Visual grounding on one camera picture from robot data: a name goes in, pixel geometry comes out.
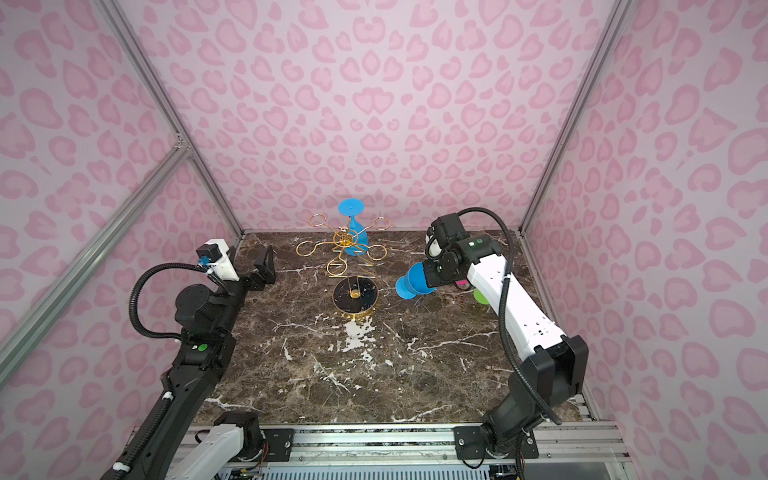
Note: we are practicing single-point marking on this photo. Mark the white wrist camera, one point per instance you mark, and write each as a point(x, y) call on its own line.
point(213, 257)
point(444, 232)

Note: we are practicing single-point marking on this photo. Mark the gold wire glass rack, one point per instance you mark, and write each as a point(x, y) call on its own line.
point(355, 293)

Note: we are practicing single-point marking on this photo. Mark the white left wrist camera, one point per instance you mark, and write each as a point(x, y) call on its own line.
point(213, 257)

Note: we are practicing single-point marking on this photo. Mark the blue wine glass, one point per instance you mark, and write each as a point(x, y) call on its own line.
point(413, 283)
point(351, 208)

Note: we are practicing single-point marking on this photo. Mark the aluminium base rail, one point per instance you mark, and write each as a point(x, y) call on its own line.
point(591, 450)

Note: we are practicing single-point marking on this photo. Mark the aluminium frame right post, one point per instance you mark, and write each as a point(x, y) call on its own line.
point(620, 16)

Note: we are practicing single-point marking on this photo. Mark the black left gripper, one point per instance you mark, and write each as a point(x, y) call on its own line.
point(257, 274)

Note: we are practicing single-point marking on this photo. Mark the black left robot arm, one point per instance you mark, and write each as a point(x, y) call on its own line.
point(207, 319)

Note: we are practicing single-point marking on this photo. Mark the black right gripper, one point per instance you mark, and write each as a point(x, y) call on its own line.
point(432, 277)

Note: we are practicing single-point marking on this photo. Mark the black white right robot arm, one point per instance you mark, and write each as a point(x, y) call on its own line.
point(549, 367)

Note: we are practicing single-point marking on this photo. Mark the aluminium frame left diagonal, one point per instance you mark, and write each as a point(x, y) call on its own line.
point(39, 319)

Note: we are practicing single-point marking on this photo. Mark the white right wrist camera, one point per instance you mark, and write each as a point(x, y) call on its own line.
point(444, 232)

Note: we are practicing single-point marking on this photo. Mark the green wine glass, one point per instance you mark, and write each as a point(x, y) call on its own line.
point(479, 297)

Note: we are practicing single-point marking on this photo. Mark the aluminium frame post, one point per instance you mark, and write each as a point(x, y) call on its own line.
point(128, 39)
point(620, 16)

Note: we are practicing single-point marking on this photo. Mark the aluminium frame left post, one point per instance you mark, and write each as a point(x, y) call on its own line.
point(128, 39)

